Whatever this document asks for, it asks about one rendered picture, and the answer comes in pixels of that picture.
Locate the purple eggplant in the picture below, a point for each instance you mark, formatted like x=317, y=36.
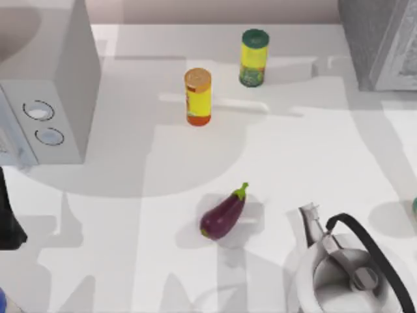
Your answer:
x=224, y=213

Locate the orange and yellow can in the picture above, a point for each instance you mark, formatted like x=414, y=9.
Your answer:
x=198, y=98

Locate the green and yellow can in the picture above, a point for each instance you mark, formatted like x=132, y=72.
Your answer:
x=254, y=60

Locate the pale blue microwave knob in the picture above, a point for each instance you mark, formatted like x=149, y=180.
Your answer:
x=49, y=136

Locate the pale microwave oven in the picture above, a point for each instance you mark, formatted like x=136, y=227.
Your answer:
x=58, y=81

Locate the white microwave knob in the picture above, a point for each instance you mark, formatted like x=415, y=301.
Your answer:
x=38, y=111

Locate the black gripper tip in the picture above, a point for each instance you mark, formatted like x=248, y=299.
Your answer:
x=8, y=221

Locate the green round object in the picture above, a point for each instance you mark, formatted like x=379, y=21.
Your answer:
x=415, y=206

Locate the blue and white object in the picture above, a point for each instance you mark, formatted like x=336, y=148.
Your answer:
x=4, y=301

